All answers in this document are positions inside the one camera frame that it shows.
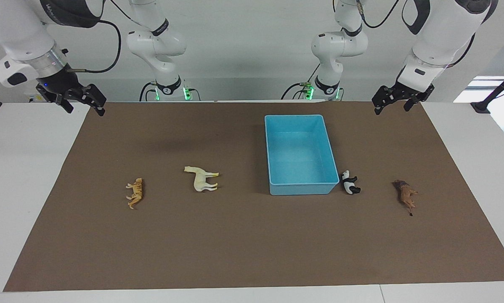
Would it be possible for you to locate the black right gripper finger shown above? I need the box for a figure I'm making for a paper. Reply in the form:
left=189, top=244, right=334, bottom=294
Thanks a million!
left=54, top=92, right=74, bottom=114
left=82, top=83, right=107, bottom=117

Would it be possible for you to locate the brown lion toy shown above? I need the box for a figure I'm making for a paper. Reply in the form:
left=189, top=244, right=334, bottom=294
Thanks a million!
left=392, top=180, right=419, bottom=217

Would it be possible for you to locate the black white panda toy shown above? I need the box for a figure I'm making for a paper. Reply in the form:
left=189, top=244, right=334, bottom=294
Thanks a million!
left=341, top=170, right=361, bottom=195

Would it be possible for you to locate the orange striped tiger toy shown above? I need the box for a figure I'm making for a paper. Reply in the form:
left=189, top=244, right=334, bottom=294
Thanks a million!
left=125, top=178, right=144, bottom=210

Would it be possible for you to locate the cream white horse toy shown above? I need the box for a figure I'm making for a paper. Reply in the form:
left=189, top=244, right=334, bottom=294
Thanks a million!
left=183, top=166, right=220, bottom=192

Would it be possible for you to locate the light blue storage box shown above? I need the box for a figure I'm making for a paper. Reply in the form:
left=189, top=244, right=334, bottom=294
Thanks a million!
left=264, top=114, right=340, bottom=196

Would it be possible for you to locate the brown table mat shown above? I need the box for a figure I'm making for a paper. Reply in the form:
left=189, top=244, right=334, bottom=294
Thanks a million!
left=3, top=101, right=504, bottom=292

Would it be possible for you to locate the black right base cable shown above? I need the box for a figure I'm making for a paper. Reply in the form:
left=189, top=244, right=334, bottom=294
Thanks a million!
left=139, top=81, right=157, bottom=102

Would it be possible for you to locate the black base cable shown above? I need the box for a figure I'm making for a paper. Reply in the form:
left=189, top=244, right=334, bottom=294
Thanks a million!
left=139, top=81, right=157, bottom=102
left=281, top=63, right=321, bottom=101

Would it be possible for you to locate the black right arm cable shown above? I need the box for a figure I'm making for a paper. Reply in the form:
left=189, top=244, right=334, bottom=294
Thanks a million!
left=70, top=0, right=131, bottom=74

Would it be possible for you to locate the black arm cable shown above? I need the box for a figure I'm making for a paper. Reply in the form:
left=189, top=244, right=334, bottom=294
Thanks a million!
left=355, top=0, right=476, bottom=69
left=70, top=0, right=131, bottom=74

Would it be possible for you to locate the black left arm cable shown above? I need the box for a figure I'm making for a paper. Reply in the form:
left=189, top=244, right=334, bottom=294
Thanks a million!
left=355, top=0, right=476, bottom=69

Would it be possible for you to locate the black camera stand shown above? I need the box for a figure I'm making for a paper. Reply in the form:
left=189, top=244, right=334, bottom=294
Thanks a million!
left=471, top=65, right=504, bottom=114

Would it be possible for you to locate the black left base cable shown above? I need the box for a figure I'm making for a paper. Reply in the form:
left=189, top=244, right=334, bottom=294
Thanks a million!
left=281, top=63, right=321, bottom=101

